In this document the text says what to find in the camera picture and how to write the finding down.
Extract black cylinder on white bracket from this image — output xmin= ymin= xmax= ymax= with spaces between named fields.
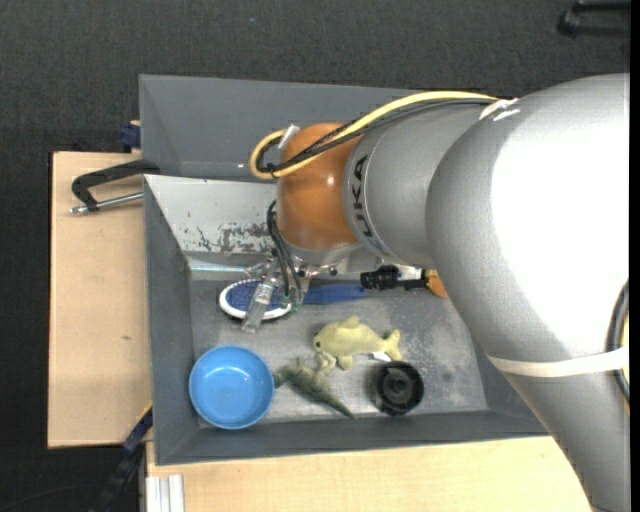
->
xmin=359 ymin=263 xmax=432 ymax=294

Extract yellow toy dolphin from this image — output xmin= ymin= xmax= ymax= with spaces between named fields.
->
xmin=312 ymin=314 xmax=403 ymax=372

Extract black round lid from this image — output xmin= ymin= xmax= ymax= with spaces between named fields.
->
xmin=373 ymin=360 xmax=426 ymax=418

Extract pale wood flat board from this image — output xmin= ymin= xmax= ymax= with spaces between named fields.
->
xmin=46 ymin=149 xmax=154 ymax=450

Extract blue bowl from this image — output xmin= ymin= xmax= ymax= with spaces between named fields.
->
xmin=187 ymin=344 xmax=276 ymax=431

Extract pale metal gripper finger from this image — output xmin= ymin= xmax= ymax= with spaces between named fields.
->
xmin=240 ymin=278 xmax=275 ymax=335

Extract grey metal bin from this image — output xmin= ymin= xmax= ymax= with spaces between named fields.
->
xmin=137 ymin=73 xmax=552 ymax=467

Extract blue and white hairbrush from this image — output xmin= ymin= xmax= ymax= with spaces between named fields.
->
xmin=217 ymin=277 xmax=367 ymax=322

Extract green toy lizard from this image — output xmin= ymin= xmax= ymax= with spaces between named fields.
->
xmin=272 ymin=355 xmax=358 ymax=421

